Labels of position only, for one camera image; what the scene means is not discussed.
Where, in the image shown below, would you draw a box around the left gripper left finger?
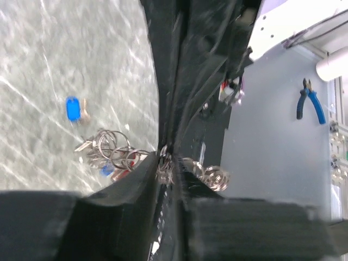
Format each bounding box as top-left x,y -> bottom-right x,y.
1,154 -> 158,260

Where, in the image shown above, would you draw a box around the white cylinder roll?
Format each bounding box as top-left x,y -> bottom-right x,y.
315,46 -> 347,82

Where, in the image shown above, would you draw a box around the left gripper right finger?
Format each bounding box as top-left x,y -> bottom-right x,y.
173,158 -> 337,260

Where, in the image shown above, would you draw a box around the large silver keyring with rings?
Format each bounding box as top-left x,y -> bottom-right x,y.
74,128 -> 231,192

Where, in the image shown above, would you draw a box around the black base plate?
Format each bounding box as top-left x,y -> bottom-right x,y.
187,46 -> 256,196

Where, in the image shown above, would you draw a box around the blue handled pliers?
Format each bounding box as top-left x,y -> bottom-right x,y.
296,78 -> 326,125

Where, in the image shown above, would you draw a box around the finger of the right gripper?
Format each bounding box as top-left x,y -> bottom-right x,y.
141,1 -> 262,159

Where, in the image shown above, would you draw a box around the blue tagged key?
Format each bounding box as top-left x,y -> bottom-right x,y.
65,96 -> 91,125

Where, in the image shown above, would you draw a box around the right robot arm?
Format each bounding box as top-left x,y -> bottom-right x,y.
141,1 -> 347,157

